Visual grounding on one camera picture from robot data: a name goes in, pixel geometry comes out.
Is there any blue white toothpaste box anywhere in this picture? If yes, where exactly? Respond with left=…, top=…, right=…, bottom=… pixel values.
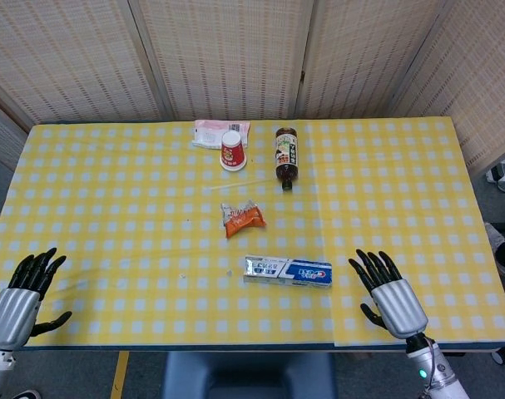
left=242, top=254, right=334, bottom=291

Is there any orange snack packet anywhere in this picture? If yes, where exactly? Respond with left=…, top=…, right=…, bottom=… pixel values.
left=220, top=199, right=268, bottom=239

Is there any woven folding screen panel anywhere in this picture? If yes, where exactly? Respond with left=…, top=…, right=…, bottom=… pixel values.
left=391, top=0, right=505, bottom=178
left=0, top=0, right=172, bottom=126
left=295, top=0, right=448, bottom=120
left=0, top=85, right=28, bottom=171
left=129, top=0, right=319, bottom=121

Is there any white power strip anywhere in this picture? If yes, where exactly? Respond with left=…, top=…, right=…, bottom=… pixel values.
left=486, top=160, right=505, bottom=185

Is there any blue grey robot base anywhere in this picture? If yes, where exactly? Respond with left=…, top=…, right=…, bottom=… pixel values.
left=162, top=352, right=339, bottom=399

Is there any red white paper cup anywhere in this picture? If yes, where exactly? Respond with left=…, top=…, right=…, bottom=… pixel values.
left=219, top=130, right=248, bottom=172

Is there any yellow white checked tablecloth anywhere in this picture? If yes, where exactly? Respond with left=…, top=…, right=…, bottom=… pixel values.
left=0, top=117, right=505, bottom=348

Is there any yellow floor tape strip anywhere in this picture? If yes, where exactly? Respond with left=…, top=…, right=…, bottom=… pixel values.
left=110, top=351, right=131, bottom=399

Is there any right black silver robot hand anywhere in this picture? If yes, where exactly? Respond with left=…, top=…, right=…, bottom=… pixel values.
left=348, top=248, right=429, bottom=340

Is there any clear drinking straw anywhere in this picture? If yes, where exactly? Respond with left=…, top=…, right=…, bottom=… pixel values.
left=205, top=176, right=278, bottom=195

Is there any brown drink bottle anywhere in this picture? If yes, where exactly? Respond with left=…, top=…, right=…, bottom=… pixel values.
left=274, top=126, right=300, bottom=192

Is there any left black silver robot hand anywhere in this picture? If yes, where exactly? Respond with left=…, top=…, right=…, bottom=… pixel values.
left=0, top=247, right=73, bottom=352

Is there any pink white tissue packet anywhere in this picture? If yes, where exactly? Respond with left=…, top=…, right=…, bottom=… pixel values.
left=191, top=119, right=252, bottom=150

